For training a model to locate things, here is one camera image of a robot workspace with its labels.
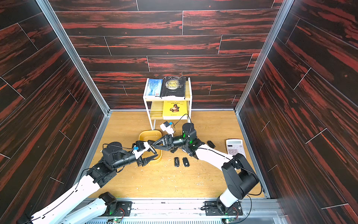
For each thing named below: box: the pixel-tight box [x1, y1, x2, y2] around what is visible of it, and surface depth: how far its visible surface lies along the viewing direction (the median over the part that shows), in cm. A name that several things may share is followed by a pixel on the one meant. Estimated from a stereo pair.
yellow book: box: [162, 100, 188, 120], surface depth 97 cm
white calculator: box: [226, 139, 247, 159], surface depth 98 cm
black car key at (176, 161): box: [173, 156, 180, 168], surface depth 92 cm
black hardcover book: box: [159, 76, 186, 100], surface depth 87 cm
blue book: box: [145, 78, 163, 97], surface depth 88 cm
